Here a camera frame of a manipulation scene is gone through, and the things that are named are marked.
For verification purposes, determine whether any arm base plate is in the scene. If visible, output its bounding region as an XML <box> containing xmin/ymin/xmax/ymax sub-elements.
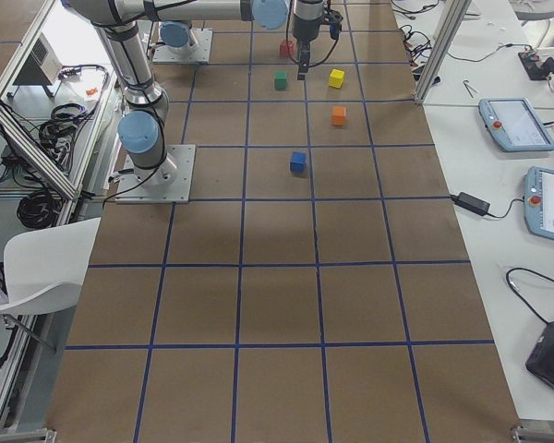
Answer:
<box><xmin>114</xmin><ymin>144</ymin><xmax>196</xmax><ymax>204</ymax></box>
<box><xmin>151</xmin><ymin>29</ymin><xmax>213</xmax><ymax>65</ymax></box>

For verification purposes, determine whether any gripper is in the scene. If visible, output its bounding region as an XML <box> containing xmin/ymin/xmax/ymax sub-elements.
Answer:
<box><xmin>293</xmin><ymin>0</ymin><xmax>323</xmax><ymax>79</ymax></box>

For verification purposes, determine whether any white chair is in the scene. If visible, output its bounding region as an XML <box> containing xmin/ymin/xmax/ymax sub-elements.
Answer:
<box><xmin>0</xmin><ymin>218</ymin><xmax>101</xmax><ymax>315</ymax></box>

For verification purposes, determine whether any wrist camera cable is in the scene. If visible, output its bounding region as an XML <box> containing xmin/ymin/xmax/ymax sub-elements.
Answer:
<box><xmin>318</xmin><ymin>4</ymin><xmax>343</xmax><ymax>70</ymax></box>

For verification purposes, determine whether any aluminium frame post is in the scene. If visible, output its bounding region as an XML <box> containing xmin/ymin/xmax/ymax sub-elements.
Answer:
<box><xmin>415</xmin><ymin>0</ymin><xmax>471</xmax><ymax>104</ymax></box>

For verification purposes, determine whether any teach pendant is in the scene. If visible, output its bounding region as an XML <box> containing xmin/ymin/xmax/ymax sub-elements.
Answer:
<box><xmin>477</xmin><ymin>98</ymin><xmax>554</xmax><ymax>152</ymax></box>
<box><xmin>524</xmin><ymin>166</ymin><xmax>554</xmax><ymax>240</ymax></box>

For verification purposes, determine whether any blue block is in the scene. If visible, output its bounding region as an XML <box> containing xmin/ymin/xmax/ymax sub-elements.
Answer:
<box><xmin>289</xmin><ymin>151</ymin><xmax>307</xmax><ymax>174</ymax></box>

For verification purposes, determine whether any yellow block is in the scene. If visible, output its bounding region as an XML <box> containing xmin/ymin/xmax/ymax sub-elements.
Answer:
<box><xmin>328</xmin><ymin>68</ymin><xmax>345</xmax><ymax>90</ymax></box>

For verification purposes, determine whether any grey control box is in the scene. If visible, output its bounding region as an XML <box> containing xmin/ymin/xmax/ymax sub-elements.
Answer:
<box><xmin>14</xmin><ymin>32</ymin><xmax>64</xmax><ymax>98</ymax></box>

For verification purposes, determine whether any orange block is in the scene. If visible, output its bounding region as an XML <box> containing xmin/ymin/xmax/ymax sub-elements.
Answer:
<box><xmin>331</xmin><ymin>105</ymin><xmax>347</xmax><ymax>127</ymax></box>

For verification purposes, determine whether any green block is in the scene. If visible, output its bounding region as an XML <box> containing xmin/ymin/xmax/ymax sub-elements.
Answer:
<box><xmin>273</xmin><ymin>70</ymin><xmax>288</xmax><ymax>90</ymax></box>

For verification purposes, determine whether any red block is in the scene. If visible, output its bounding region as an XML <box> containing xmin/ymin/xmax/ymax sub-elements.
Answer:
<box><xmin>279</xmin><ymin>39</ymin><xmax>296</xmax><ymax>59</ymax></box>

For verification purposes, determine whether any black power adapter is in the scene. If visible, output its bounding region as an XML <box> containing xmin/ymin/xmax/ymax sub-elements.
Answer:
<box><xmin>451</xmin><ymin>192</ymin><xmax>490</xmax><ymax>216</ymax></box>

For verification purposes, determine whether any upper teach pendant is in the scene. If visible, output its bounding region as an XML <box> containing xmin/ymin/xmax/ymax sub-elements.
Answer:
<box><xmin>477</xmin><ymin>98</ymin><xmax>554</xmax><ymax>152</ymax></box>

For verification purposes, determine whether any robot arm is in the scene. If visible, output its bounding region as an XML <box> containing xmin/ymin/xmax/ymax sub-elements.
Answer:
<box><xmin>155</xmin><ymin>1</ymin><xmax>327</xmax><ymax>80</ymax></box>
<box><xmin>70</xmin><ymin>1</ymin><xmax>289</xmax><ymax>186</ymax></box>

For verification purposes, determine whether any hex key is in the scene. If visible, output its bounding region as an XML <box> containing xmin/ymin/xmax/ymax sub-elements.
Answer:
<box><xmin>463</xmin><ymin>79</ymin><xmax>476</xmax><ymax>98</ymax></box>

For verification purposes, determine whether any lower teach pendant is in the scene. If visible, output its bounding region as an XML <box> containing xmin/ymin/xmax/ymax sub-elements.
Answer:
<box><xmin>524</xmin><ymin>166</ymin><xmax>554</xmax><ymax>240</ymax></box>

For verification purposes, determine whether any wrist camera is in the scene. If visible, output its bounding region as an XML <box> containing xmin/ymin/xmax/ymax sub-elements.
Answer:
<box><xmin>322</xmin><ymin>8</ymin><xmax>343</xmax><ymax>41</ymax></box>

